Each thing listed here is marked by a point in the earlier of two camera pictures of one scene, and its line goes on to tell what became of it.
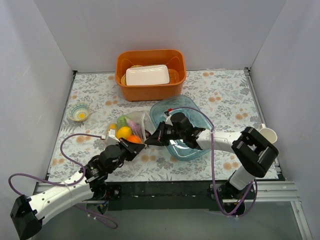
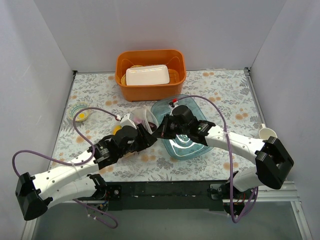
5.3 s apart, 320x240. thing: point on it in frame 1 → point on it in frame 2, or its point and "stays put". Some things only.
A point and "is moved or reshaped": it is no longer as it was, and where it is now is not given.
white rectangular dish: [147, 75] stays put
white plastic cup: [268, 133] stays put
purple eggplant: [136, 128] is moved or reshaped
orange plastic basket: [173, 58] stays put
